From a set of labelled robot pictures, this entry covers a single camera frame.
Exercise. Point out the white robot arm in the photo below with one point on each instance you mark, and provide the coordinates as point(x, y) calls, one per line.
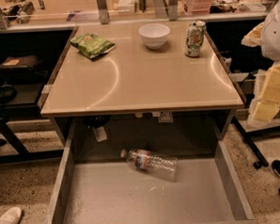
point(270, 44)

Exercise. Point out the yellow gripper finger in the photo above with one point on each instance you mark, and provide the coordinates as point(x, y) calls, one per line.
point(268, 101)
point(253, 38)

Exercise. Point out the green patterned drink can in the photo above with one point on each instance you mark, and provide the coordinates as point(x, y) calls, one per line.
point(194, 40)

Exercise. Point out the green chip bag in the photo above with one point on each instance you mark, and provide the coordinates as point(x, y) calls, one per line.
point(92, 45)

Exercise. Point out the clear plastic water bottle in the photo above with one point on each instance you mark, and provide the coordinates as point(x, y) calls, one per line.
point(151, 163)

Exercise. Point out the open grey drawer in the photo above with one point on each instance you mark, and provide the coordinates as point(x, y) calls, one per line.
point(94, 185)

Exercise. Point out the white ceramic bowl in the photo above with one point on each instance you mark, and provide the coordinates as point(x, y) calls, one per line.
point(154, 36)

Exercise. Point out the tissue box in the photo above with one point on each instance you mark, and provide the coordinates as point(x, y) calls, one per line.
point(126, 6)

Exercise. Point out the black chair with bag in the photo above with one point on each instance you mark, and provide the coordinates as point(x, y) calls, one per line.
point(19, 96)

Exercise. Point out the white shoe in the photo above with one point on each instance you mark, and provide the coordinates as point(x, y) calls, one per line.
point(12, 216)

